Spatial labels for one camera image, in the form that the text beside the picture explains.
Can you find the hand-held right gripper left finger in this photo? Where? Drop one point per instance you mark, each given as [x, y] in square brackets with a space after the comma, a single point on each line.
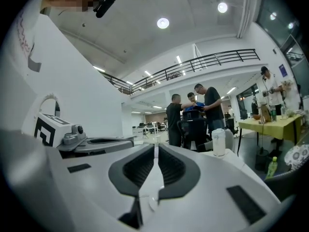
[135, 170]

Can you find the black mesh office chair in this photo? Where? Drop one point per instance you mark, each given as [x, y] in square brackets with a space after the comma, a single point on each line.
[193, 132]

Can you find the wooden stand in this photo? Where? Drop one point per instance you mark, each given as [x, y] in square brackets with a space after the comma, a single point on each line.
[265, 113]

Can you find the yellow table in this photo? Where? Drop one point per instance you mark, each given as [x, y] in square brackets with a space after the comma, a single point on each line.
[272, 129]

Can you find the black head-worn camera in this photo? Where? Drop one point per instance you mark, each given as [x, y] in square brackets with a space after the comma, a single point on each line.
[105, 5]

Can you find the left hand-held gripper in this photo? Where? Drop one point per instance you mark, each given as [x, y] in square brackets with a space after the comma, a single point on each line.
[46, 129]

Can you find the round ceiling lamp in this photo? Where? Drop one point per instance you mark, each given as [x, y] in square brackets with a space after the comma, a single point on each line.
[222, 7]
[163, 22]

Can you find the white lidded cup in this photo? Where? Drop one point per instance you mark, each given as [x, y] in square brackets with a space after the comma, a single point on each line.
[219, 144]

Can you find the person's white printed shirt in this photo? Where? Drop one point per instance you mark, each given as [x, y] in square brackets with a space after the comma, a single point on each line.
[24, 33]

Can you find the purple wall poster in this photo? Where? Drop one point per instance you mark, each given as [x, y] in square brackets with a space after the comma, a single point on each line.
[283, 70]

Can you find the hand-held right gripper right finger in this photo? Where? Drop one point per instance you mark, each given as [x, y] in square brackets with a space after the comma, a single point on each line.
[176, 170]

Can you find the black mesh bin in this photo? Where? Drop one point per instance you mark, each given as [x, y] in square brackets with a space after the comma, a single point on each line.
[262, 159]

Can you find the green bottle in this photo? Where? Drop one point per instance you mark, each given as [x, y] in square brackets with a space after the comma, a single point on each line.
[271, 169]

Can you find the black mezzanine railing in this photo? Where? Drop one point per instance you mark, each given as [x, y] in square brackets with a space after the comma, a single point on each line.
[193, 65]

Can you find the white marble square table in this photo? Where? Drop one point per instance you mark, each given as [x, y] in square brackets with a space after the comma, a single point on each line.
[231, 159]

